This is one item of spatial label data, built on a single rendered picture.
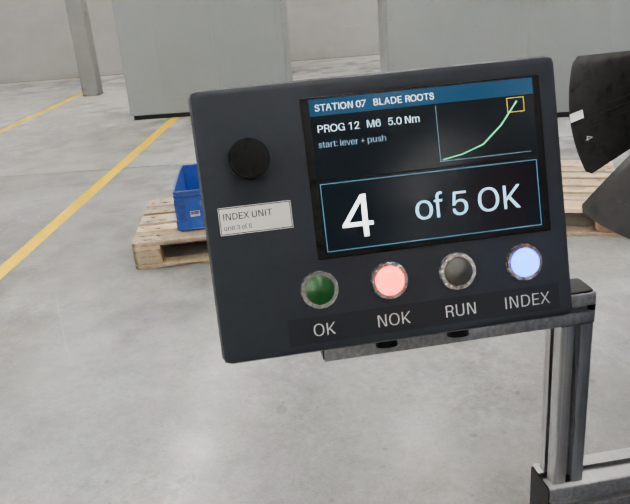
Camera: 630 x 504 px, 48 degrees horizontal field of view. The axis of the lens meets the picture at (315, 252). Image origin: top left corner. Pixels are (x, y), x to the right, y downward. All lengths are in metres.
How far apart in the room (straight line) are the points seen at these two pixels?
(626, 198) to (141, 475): 1.60
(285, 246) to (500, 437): 1.82
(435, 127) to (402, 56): 5.96
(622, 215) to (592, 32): 5.69
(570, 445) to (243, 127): 0.43
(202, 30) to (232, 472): 6.41
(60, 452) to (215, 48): 6.18
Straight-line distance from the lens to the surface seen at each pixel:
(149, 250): 3.71
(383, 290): 0.50
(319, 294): 0.49
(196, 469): 2.22
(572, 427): 0.71
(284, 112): 0.49
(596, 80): 1.43
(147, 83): 8.28
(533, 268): 0.53
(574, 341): 0.67
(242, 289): 0.49
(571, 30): 6.74
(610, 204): 1.15
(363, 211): 0.49
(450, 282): 0.51
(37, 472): 2.39
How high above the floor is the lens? 1.32
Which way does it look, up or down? 21 degrees down
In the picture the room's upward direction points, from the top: 5 degrees counter-clockwise
